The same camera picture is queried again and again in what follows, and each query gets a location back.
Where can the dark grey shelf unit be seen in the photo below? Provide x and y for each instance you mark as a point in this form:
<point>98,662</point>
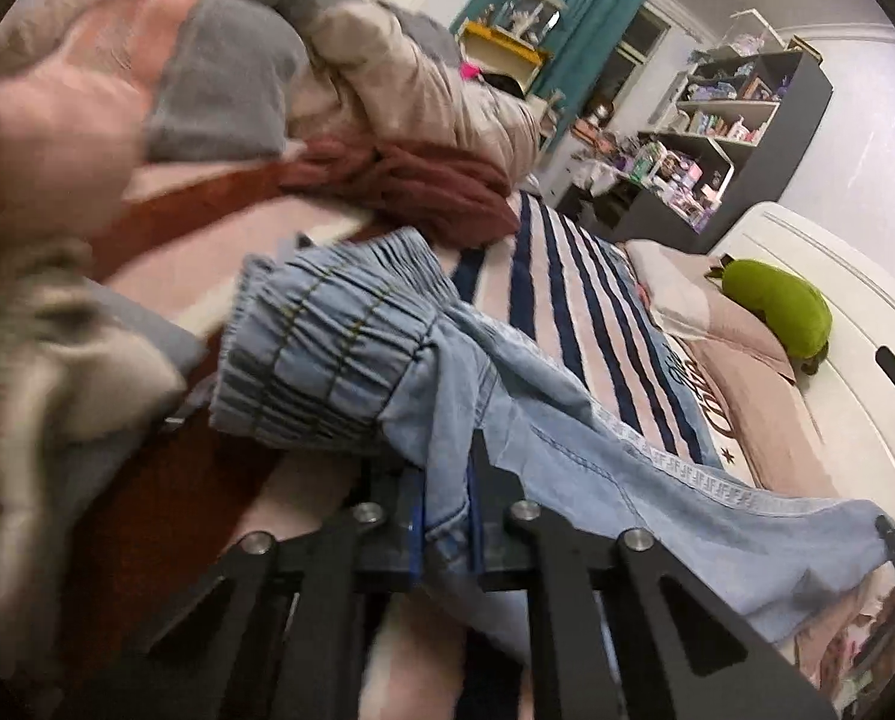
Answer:
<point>717,142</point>

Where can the teal curtain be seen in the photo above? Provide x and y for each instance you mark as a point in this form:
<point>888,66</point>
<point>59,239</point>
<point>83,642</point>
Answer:
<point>560,30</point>

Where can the beige quilt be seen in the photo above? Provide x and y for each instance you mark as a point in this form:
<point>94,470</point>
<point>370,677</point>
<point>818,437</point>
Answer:
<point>425,82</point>

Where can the pile of beige grey clothes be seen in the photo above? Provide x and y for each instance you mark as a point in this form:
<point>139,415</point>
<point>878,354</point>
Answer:
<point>117,90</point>

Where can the light blue denim pants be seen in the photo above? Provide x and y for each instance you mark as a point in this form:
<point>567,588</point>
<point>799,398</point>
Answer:
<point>327,345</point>

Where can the green plush pillow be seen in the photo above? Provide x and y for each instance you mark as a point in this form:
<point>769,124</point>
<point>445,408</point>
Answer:
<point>781,311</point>

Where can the maroon knitted cloth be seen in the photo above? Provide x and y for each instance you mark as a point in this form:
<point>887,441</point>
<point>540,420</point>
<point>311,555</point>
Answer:
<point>432,184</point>

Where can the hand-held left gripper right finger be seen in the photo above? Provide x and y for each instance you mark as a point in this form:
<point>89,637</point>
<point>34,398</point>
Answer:
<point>477,532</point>

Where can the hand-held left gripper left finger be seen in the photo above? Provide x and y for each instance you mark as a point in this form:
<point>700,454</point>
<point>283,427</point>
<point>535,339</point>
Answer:
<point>415,514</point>

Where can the rust and pink sheet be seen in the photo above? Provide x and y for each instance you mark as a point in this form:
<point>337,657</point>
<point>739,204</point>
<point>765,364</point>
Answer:
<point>215,199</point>

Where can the pink pillow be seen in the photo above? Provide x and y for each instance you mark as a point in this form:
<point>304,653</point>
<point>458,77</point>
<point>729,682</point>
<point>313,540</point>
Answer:
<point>676,289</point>

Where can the cream fluffy cloth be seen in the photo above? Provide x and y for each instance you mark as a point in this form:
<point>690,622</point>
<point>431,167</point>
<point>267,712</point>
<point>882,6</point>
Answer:
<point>50,390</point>

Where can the navy and pink striped blanket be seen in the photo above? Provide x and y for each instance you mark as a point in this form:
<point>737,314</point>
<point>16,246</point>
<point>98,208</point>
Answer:
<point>567,292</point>

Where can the white bed headboard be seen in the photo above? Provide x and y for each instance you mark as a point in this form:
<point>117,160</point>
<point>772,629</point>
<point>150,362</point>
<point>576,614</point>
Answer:
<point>860,360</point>

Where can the window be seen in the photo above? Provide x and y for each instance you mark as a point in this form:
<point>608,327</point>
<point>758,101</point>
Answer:
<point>631,52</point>

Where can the yellow and white cabinet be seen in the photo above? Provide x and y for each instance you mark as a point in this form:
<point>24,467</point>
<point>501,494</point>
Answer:
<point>511,37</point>

